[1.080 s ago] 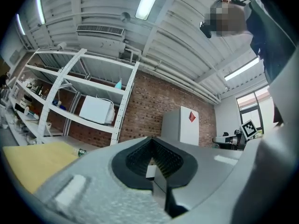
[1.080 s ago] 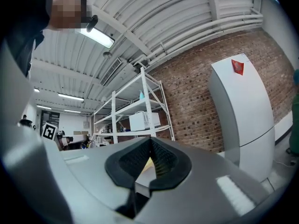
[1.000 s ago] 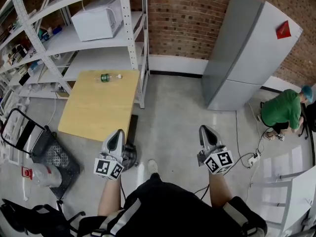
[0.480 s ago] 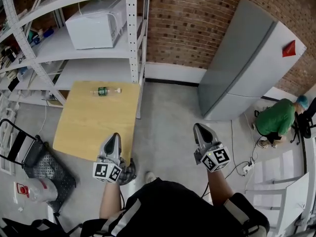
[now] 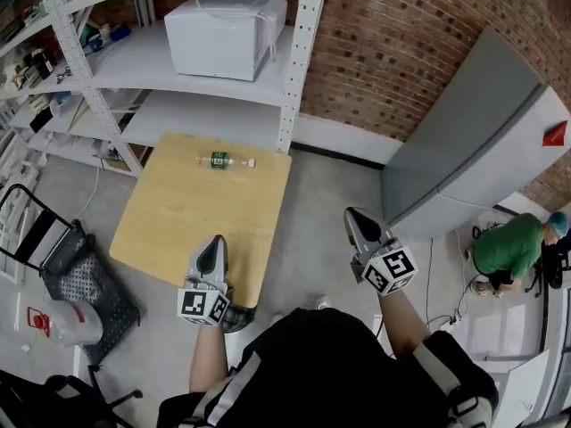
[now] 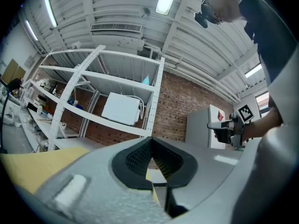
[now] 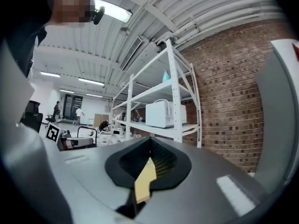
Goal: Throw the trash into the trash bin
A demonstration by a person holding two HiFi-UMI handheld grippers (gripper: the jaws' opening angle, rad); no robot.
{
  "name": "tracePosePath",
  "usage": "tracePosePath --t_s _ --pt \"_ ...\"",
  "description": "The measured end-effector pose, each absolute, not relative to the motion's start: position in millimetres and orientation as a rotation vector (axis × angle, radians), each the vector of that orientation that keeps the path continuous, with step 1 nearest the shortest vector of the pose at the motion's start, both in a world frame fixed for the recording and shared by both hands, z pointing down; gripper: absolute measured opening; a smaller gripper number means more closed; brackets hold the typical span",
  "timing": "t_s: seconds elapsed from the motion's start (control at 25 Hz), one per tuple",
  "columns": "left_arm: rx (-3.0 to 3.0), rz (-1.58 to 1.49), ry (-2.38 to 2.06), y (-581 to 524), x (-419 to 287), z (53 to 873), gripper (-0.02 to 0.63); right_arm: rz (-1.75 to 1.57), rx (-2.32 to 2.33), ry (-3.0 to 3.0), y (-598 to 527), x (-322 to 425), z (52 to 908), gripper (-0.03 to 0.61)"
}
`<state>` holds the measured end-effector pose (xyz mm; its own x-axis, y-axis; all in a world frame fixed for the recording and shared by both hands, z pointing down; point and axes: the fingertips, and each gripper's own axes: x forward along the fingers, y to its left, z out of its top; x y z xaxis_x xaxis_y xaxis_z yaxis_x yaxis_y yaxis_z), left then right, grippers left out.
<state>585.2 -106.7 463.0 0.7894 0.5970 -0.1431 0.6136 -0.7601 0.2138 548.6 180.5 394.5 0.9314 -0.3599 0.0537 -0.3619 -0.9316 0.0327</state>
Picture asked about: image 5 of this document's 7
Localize black platform cart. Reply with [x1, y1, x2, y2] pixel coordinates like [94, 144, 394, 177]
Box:
[0, 183, 142, 367]

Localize thin white cable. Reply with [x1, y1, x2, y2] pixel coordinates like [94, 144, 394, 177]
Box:
[81, 163, 103, 223]

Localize person's white right shoe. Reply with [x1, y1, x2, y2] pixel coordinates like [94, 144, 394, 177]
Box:
[306, 293, 332, 312]

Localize square wooden table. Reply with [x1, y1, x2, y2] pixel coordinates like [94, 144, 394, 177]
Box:
[108, 131, 294, 310]

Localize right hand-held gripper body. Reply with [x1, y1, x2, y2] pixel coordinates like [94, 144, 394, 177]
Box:
[350, 237, 419, 297]

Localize tall white shelving unit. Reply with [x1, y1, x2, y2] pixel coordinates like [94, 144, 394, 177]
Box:
[0, 0, 332, 178]

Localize person's black striped jacket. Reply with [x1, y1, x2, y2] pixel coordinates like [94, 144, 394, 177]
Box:
[155, 307, 501, 428]

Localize clear plastic bottle green label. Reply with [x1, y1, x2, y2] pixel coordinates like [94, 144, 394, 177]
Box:
[195, 150, 257, 171]

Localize white floor cable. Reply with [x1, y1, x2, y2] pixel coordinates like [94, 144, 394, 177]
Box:
[423, 237, 469, 329]

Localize large clear water jug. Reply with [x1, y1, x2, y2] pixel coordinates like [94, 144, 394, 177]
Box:
[25, 300, 105, 348]

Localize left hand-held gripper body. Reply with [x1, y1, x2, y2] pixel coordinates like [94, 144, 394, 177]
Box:
[177, 276, 232, 328]

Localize white microwave oven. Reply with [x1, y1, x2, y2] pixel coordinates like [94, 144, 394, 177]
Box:
[163, 0, 290, 83]

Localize person's left forearm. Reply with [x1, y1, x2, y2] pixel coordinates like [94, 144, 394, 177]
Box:
[188, 322, 229, 395]

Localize red triangular tag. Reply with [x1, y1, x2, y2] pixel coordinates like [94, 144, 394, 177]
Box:
[541, 119, 570, 148]

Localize person's right forearm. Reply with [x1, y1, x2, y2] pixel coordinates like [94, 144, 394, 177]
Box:
[377, 288, 433, 360]

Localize grey cabinet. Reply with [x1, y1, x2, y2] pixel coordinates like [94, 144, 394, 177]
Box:
[380, 26, 571, 241]

